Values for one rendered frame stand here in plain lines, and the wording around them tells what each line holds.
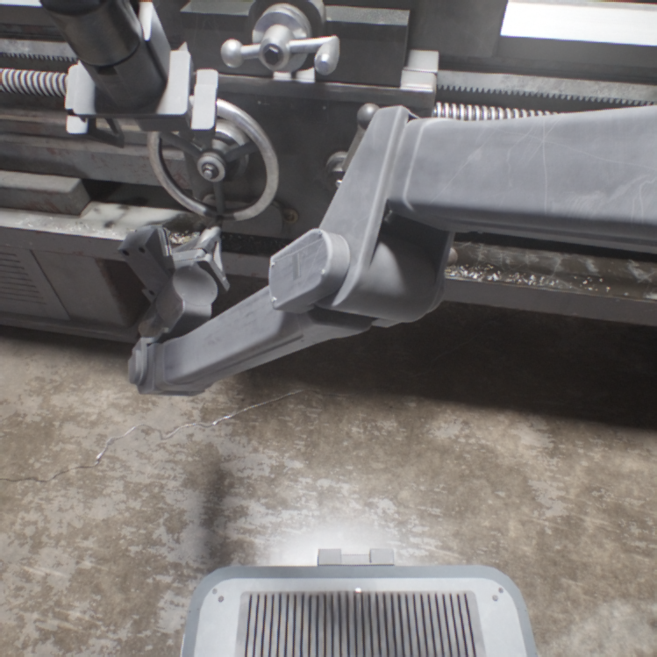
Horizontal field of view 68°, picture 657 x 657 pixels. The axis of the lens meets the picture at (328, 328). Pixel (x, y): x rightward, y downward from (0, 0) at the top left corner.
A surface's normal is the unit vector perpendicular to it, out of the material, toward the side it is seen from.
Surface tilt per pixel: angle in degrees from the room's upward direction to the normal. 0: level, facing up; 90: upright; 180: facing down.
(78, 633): 0
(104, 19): 111
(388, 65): 90
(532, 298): 90
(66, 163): 90
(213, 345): 60
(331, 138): 90
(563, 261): 0
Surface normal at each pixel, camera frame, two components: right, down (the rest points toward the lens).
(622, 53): -0.17, 0.75
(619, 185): -0.80, -0.06
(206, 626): 0.00, -0.65
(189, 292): 0.58, -0.45
